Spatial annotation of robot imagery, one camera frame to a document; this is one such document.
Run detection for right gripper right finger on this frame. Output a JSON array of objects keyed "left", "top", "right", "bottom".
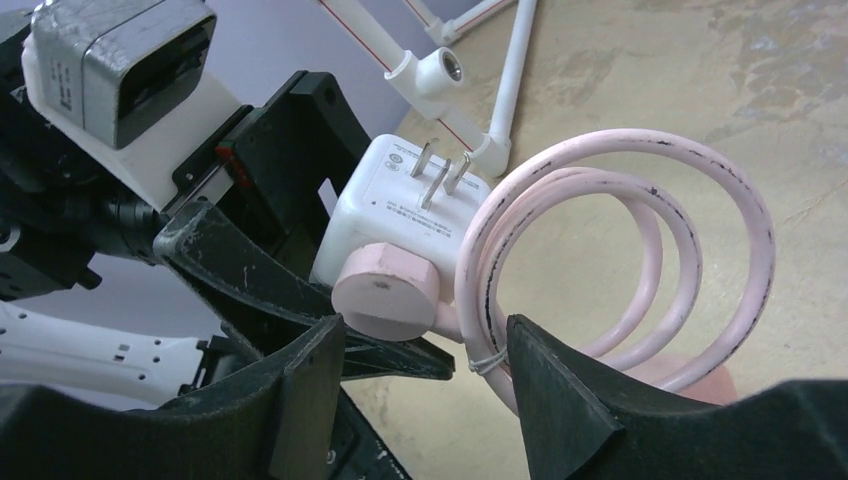
[{"left": 507, "top": 315, "right": 847, "bottom": 479}]

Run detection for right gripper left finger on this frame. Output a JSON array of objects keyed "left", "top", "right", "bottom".
[{"left": 1, "top": 317, "right": 345, "bottom": 479}]

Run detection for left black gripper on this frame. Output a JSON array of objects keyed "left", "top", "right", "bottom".
[{"left": 1, "top": 13, "right": 456, "bottom": 381}]

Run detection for pink plug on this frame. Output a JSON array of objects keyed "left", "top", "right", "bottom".
[{"left": 331, "top": 243, "right": 464, "bottom": 344}]

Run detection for white cube socket adapter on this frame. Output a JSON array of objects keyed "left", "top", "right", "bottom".
[{"left": 310, "top": 134, "right": 491, "bottom": 304}]

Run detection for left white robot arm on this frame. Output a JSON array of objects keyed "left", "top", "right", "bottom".
[{"left": 1, "top": 1, "right": 370, "bottom": 405}]

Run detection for pink round puck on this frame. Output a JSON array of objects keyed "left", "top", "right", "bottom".
[{"left": 627, "top": 353, "right": 739, "bottom": 405}]

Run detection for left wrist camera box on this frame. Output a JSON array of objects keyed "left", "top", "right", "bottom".
[{"left": 21, "top": 0, "right": 240, "bottom": 213}]

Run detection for pink coiled cable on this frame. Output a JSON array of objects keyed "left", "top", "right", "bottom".
[{"left": 454, "top": 128, "right": 776, "bottom": 415}]

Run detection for white PVC pipe frame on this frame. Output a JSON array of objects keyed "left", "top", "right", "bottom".
[{"left": 318, "top": 0, "right": 537, "bottom": 177}]

